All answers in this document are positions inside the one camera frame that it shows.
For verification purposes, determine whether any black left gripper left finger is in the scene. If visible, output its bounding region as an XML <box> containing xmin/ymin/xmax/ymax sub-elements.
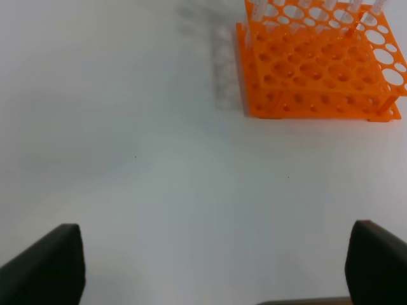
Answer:
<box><xmin>1</xmin><ymin>224</ymin><xmax>85</xmax><ymax>304</ymax></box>

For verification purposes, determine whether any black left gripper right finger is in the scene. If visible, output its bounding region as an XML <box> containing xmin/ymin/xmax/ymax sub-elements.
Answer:
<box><xmin>345</xmin><ymin>220</ymin><xmax>406</xmax><ymax>304</ymax></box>

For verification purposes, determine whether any orange test tube rack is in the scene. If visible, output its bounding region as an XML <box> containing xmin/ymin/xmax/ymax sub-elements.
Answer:
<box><xmin>236</xmin><ymin>1</ymin><xmax>406</xmax><ymax>122</ymax></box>

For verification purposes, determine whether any clear tube teal cap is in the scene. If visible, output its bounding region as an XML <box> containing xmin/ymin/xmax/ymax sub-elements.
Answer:
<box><xmin>298</xmin><ymin>0</ymin><xmax>312</xmax><ymax>9</ymax></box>
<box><xmin>252</xmin><ymin>0</ymin><xmax>268</xmax><ymax>22</ymax></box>
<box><xmin>324</xmin><ymin>0</ymin><xmax>336</xmax><ymax>10</ymax></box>
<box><xmin>347</xmin><ymin>0</ymin><xmax>362</xmax><ymax>13</ymax></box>
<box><xmin>356</xmin><ymin>0</ymin><xmax>387</xmax><ymax>31</ymax></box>

